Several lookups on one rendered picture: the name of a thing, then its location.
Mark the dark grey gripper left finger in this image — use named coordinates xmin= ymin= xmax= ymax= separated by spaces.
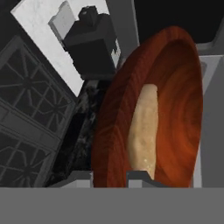
xmin=46 ymin=170 xmax=95 ymax=189

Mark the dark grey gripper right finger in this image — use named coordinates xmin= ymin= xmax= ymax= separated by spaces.
xmin=125 ymin=170 xmax=177 ymax=189

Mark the reddish brown wooden bowl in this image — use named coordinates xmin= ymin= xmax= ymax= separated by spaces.
xmin=90 ymin=25 xmax=204 ymax=188

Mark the pale tan sweet potato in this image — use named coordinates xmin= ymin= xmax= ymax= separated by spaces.
xmin=127 ymin=83 xmax=160 ymax=181

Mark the black hob with grates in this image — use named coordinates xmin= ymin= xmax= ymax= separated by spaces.
xmin=0 ymin=34 xmax=79 ymax=188

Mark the black boxy small appliance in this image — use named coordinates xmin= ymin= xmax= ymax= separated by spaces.
xmin=62 ymin=5 xmax=119 ymax=81

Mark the pale grey block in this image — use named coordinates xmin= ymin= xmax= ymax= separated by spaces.
xmin=47 ymin=1 xmax=77 ymax=39

